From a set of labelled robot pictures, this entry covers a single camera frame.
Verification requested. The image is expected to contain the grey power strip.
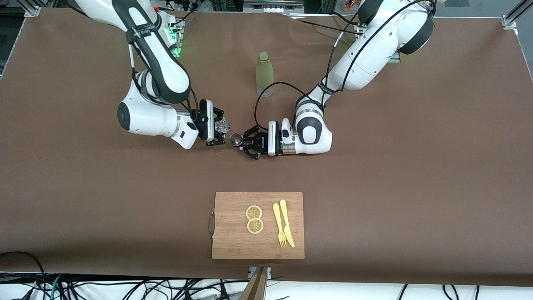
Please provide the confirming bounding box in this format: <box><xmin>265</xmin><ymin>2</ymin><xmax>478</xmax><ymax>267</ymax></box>
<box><xmin>243</xmin><ymin>0</ymin><xmax>305</xmax><ymax>13</ymax></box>

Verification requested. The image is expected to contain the black base cable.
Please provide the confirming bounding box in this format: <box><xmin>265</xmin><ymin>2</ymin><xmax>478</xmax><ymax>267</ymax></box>
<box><xmin>285</xmin><ymin>12</ymin><xmax>363</xmax><ymax>37</ymax></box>

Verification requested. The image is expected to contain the brown table cover sheet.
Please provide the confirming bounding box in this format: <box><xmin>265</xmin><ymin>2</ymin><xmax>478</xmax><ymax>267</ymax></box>
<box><xmin>0</xmin><ymin>7</ymin><xmax>533</xmax><ymax>288</ymax></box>

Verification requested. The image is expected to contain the teal floor cable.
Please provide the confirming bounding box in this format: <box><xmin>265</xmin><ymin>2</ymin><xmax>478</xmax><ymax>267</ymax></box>
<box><xmin>49</xmin><ymin>275</ymin><xmax>63</xmax><ymax>300</ymax></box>

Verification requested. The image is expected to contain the wooden post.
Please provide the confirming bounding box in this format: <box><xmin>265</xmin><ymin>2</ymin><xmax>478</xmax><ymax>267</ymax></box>
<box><xmin>239</xmin><ymin>267</ymin><xmax>269</xmax><ymax>300</ymax></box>

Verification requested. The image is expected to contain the black looped floor cable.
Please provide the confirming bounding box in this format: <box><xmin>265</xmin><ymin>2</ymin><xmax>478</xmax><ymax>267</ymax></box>
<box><xmin>0</xmin><ymin>251</ymin><xmax>47</xmax><ymax>300</ymax></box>

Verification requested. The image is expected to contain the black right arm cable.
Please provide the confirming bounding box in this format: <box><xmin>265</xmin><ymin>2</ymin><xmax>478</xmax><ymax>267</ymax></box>
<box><xmin>183</xmin><ymin>83</ymin><xmax>201</xmax><ymax>123</ymax></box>

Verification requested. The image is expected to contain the wooden cutting board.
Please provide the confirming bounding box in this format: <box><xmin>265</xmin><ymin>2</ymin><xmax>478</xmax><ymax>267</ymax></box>
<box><xmin>212</xmin><ymin>192</ymin><xmax>305</xmax><ymax>260</ymax></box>

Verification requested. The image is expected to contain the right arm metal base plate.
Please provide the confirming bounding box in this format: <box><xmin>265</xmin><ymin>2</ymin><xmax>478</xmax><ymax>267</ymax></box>
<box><xmin>169</xmin><ymin>12</ymin><xmax>184</xmax><ymax>58</ymax></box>

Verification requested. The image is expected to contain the yellow plastic fork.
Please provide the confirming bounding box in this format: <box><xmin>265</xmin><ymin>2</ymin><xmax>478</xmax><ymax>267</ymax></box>
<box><xmin>272</xmin><ymin>203</ymin><xmax>288</xmax><ymax>248</ymax></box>

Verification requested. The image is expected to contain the aluminium frame corner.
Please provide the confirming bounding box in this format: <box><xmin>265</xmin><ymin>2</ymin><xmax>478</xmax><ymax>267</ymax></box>
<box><xmin>23</xmin><ymin>0</ymin><xmax>42</xmax><ymax>17</ymax></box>
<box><xmin>502</xmin><ymin>0</ymin><xmax>533</xmax><ymax>30</ymax></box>

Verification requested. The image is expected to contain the green bottle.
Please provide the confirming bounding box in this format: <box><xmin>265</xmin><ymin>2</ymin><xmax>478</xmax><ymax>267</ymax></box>
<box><xmin>256</xmin><ymin>51</ymin><xmax>275</xmax><ymax>98</ymax></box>

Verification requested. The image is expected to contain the yellow plastic knife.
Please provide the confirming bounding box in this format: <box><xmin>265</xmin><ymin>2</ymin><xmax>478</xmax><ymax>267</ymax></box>
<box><xmin>279</xmin><ymin>199</ymin><xmax>295</xmax><ymax>248</ymax></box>

